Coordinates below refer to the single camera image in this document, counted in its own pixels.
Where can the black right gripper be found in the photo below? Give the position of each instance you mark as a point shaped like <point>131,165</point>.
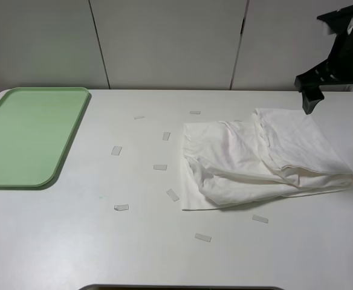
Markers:
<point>337,69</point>

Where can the white short sleeve shirt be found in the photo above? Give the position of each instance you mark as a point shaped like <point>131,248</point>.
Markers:
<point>276,153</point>

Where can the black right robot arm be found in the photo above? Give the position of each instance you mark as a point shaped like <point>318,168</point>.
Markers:
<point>338,21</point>

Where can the green plastic tray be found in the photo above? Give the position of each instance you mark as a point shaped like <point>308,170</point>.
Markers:
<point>36,128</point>

